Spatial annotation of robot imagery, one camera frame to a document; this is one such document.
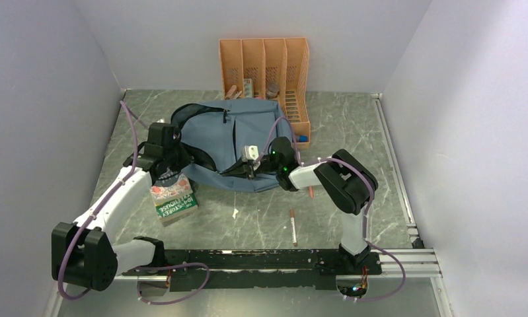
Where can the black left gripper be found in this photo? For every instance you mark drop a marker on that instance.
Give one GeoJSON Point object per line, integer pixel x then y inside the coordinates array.
{"type": "Point", "coordinates": [185, 158]}

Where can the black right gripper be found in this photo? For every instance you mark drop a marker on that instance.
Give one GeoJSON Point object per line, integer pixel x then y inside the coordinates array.
{"type": "Point", "coordinates": [241, 169]}

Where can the floral Little Women book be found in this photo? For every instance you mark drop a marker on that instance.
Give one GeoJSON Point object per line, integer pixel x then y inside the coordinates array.
{"type": "Point", "coordinates": [170, 187]}

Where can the blue student backpack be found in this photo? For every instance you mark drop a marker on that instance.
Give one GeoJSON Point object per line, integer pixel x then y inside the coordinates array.
{"type": "Point", "coordinates": [215, 132]}

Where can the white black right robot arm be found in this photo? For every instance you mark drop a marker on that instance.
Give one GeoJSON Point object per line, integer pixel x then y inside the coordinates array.
{"type": "Point", "coordinates": [348, 183]}

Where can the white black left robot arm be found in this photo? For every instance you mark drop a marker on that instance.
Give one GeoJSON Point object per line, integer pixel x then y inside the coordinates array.
{"type": "Point", "coordinates": [84, 252]}

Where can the green Treehouse book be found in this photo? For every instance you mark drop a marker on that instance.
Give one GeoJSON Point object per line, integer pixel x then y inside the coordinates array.
{"type": "Point", "coordinates": [174, 210]}

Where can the brown white marker pen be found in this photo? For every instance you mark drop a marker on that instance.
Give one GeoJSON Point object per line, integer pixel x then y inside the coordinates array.
{"type": "Point", "coordinates": [293, 227]}

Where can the brown round tape roll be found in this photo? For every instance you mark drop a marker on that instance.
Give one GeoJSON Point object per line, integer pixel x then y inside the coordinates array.
{"type": "Point", "coordinates": [272, 90]}

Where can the white green card box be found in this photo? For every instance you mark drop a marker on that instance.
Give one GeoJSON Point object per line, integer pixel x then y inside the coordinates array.
{"type": "Point", "coordinates": [248, 88]}

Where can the orange plastic file organizer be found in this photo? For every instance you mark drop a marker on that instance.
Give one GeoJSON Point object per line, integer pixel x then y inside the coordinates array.
{"type": "Point", "coordinates": [284, 61]}

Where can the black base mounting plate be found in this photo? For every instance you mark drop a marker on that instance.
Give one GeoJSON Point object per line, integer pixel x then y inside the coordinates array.
{"type": "Point", "coordinates": [250, 280]}

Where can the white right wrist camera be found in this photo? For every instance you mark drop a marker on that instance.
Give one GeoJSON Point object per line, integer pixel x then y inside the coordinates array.
{"type": "Point", "coordinates": [249, 152]}

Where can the aluminium frame rail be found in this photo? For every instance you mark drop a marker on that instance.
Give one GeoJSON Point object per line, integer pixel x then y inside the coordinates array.
{"type": "Point", "coordinates": [413, 263]}

